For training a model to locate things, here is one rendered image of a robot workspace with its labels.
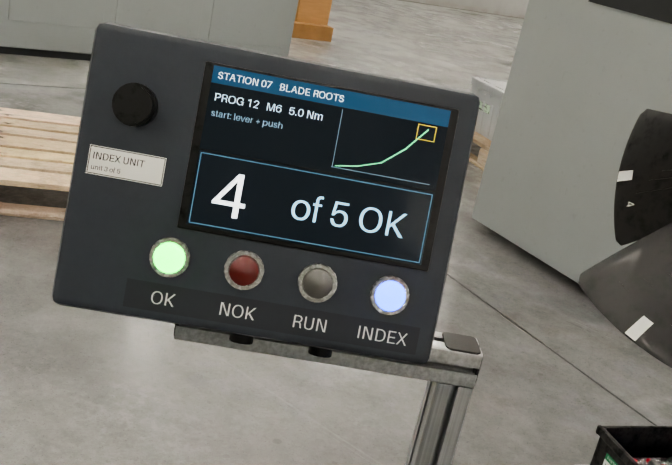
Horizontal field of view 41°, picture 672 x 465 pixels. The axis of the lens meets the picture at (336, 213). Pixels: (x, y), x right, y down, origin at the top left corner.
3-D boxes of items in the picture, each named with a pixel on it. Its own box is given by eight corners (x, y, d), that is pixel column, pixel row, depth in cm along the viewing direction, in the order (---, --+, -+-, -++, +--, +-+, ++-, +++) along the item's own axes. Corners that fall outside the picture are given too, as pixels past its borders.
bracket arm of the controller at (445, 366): (468, 370, 73) (477, 337, 72) (474, 389, 70) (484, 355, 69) (178, 321, 70) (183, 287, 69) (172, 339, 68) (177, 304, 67)
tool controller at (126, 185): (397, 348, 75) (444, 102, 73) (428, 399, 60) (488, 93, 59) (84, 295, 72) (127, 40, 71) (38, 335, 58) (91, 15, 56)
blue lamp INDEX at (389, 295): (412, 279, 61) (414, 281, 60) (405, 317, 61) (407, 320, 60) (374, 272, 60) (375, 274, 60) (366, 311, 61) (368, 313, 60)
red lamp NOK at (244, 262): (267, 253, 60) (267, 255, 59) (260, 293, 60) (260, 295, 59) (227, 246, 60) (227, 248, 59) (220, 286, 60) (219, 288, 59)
